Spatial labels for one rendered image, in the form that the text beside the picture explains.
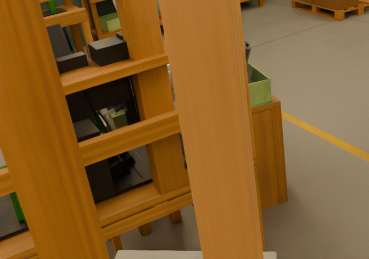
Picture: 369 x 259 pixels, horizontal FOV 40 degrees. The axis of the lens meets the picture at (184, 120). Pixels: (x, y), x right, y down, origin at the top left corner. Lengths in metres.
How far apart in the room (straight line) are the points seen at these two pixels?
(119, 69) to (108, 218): 0.69
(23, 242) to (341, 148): 2.81
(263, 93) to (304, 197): 0.91
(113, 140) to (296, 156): 2.41
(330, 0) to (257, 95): 4.73
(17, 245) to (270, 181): 1.88
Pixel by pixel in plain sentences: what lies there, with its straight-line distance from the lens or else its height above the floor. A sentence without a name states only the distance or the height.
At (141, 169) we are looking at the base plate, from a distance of 2.56.
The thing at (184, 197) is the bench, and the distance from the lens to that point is 2.43.
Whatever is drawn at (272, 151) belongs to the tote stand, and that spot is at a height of 0.44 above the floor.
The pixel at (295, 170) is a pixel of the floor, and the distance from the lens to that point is 4.07.
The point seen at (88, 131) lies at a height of 1.24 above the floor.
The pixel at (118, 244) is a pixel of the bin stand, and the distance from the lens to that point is 3.43.
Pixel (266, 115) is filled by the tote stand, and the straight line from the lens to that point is 3.33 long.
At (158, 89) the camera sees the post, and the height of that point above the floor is 1.39.
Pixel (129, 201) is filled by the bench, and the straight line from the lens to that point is 2.38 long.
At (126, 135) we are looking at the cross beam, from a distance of 2.11.
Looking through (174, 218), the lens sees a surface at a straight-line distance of 3.63.
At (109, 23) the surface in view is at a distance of 7.81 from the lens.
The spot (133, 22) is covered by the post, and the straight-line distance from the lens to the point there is 2.04.
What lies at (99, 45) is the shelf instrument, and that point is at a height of 1.61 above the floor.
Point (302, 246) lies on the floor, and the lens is 3.35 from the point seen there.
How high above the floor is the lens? 2.18
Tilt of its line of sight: 25 degrees down
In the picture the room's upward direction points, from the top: 9 degrees counter-clockwise
